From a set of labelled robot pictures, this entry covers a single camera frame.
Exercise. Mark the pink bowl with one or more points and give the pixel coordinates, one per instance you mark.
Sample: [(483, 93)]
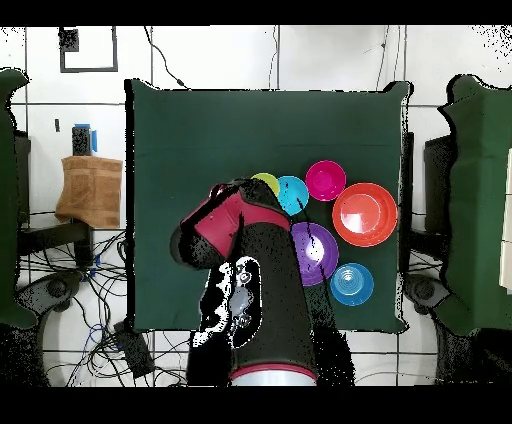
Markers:
[(325, 180)]

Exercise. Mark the green-covered side table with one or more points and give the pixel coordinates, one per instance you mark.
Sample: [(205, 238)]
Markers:
[(480, 200), (8, 200)]

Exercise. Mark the yellow cup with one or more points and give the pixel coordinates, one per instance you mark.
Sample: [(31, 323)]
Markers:
[(267, 180)]

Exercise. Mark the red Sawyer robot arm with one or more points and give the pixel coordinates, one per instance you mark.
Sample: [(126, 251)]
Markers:
[(276, 288)]

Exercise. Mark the translucent blue bowl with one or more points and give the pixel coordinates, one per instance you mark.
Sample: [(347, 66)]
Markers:
[(352, 284)]

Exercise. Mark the orange bowl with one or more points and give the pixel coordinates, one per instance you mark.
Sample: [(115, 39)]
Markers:
[(364, 214)]

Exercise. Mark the black metal frame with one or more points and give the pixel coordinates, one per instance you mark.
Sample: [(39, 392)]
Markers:
[(82, 140), (407, 200)]

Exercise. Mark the white sheet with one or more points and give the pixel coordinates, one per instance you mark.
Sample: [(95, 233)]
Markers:
[(507, 240)]

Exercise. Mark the black square floor frame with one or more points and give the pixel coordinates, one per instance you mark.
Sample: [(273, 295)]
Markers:
[(68, 40)]

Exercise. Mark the grey round floor base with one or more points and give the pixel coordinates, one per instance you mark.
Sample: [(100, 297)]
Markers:
[(426, 290), (56, 288)]

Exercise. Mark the small cyan bowl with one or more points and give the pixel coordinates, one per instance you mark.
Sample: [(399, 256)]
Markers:
[(296, 194)]

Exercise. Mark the black equipment box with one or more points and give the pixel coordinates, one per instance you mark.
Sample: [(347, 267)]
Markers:
[(22, 180), (438, 184)]

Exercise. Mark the blue tape strip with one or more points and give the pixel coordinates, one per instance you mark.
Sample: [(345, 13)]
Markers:
[(94, 142)]

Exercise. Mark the purple bowl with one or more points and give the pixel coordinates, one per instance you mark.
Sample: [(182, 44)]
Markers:
[(320, 248)]

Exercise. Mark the dark grey floor box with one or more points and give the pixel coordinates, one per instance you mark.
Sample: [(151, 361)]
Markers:
[(136, 352)]

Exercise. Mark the dark green table cloth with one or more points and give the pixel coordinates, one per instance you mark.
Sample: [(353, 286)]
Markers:
[(260, 120)]

